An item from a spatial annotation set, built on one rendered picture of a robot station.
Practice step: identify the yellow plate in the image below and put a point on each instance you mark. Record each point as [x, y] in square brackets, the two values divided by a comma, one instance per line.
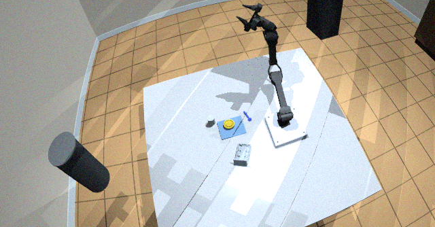
[229, 124]

